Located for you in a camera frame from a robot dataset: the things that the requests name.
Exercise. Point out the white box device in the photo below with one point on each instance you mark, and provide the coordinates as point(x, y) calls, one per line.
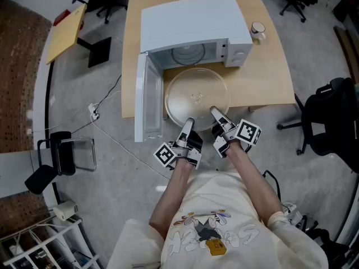
point(64, 210)

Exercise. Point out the black mesh office chair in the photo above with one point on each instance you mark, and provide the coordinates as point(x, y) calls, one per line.
point(331, 116)

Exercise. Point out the white microwave oven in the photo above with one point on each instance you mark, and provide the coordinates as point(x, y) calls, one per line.
point(190, 21)

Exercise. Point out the wooden shelf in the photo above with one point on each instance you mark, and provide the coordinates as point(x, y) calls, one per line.
point(349, 55)

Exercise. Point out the person's cream printed shirt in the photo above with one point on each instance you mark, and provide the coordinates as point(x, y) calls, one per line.
point(224, 200)

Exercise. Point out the white table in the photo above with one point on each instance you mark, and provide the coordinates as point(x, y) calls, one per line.
point(14, 175)

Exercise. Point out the white power strip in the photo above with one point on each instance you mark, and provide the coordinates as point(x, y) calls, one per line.
point(94, 111)

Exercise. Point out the round glass turntable plate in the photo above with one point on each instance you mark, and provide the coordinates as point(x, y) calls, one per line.
point(196, 88)

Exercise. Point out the person's left forearm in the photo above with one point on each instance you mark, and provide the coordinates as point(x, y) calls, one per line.
point(174, 189)

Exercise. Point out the black bag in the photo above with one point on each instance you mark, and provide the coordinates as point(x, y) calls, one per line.
point(322, 240)

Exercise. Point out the white shelf rack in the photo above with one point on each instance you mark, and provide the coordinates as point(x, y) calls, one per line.
point(56, 235)

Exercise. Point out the black metal-frame chair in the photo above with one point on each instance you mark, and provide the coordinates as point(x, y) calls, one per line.
point(66, 153)

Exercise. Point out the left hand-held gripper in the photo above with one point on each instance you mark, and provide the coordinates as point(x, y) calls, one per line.
point(190, 153)

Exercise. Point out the white socket strip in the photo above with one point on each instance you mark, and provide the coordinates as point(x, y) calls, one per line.
point(291, 212)

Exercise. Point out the person's right forearm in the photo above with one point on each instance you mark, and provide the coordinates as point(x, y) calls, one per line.
point(252, 178)

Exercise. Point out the yellow side table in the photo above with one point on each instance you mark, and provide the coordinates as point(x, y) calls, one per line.
point(64, 32)

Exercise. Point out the white mug with dark rim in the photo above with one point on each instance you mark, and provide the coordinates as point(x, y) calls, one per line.
point(256, 28)

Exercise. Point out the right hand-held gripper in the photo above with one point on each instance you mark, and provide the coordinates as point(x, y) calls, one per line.
point(248, 132)

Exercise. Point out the red box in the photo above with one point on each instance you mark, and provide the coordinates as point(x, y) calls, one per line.
point(60, 17)

